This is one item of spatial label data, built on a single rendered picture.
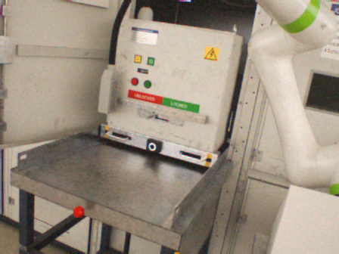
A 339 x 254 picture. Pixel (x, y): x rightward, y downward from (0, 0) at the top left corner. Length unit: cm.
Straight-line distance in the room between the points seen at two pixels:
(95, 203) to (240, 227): 81
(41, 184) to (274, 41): 84
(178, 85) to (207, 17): 104
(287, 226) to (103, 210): 51
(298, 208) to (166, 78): 76
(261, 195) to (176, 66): 68
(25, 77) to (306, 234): 112
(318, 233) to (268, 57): 52
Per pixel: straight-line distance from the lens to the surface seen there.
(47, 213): 218
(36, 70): 144
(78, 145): 143
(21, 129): 146
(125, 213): 98
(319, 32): 98
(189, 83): 133
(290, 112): 108
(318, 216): 87
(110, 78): 136
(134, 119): 145
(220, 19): 230
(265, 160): 149
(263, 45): 106
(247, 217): 160
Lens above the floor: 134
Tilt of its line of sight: 15 degrees down
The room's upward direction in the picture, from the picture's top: 9 degrees clockwise
